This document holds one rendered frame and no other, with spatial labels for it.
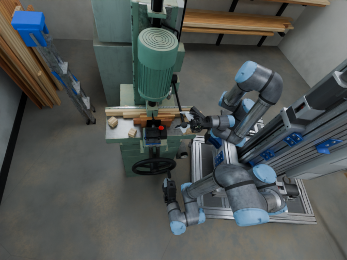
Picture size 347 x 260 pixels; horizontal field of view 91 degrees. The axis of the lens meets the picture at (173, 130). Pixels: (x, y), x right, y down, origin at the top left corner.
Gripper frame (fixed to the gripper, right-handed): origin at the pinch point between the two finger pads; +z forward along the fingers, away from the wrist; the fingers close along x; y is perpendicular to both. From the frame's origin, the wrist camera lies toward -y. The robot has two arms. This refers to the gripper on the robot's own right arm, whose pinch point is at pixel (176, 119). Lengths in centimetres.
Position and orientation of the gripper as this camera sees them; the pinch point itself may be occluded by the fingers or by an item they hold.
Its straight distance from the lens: 98.8
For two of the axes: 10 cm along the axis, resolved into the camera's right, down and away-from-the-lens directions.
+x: -1.7, 5.5, 8.2
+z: -9.7, 0.4, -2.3
